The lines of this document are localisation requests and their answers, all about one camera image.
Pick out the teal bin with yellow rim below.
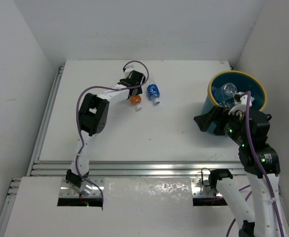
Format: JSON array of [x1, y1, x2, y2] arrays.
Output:
[[201, 71, 270, 139]]

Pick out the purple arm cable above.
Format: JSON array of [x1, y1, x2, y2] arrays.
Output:
[[76, 60, 150, 203], [227, 90, 283, 237]]

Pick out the blue label bottle top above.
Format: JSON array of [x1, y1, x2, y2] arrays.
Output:
[[147, 84, 160, 105]]

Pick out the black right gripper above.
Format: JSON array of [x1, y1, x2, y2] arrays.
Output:
[[194, 103, 248, 144]]

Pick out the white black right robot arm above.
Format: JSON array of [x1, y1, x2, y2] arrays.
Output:
[[194, 106, 287, 237]]

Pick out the orange label bottle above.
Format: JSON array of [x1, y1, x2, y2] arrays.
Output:
[[129, 95, 142, 111]]

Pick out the aluminium rail frame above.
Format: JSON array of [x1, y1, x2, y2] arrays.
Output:
[[0, 63, 281, 203]]

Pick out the clear plastic bottle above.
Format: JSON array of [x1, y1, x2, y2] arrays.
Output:
[[220, 82, 238, 101]]

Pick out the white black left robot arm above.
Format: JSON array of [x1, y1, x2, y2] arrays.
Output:
[[66, 70, 146, 196]]

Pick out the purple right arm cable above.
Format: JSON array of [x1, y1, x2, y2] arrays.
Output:
[[227, 90, 283, 237]]

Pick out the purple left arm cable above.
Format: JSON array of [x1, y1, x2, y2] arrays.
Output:
[[76, 60, 150, 203]]

